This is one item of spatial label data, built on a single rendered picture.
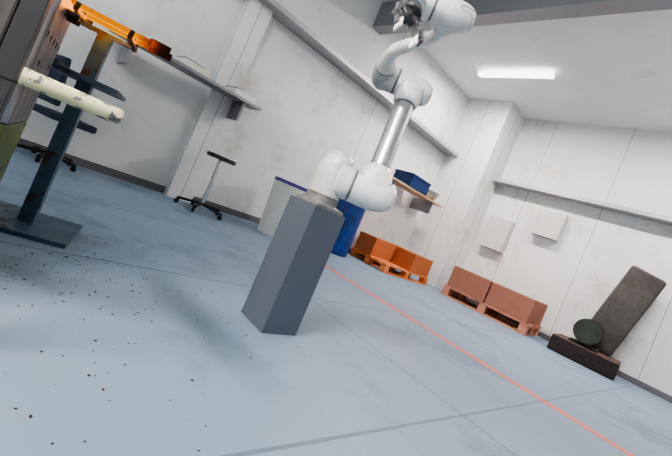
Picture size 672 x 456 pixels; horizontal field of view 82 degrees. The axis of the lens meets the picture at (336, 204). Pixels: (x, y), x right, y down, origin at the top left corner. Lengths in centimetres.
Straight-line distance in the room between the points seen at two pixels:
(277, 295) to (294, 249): 21
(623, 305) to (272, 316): 579
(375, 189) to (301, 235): 39
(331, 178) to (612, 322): 569
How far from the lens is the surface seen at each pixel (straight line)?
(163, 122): 480
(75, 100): 126
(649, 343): 726
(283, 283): 172
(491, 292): 660
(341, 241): 564
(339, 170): 175
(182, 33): 487
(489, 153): 779
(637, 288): 693
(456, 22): 162
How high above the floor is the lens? 62
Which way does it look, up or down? 1 degrees up
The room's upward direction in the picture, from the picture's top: 23 degrees clockwise
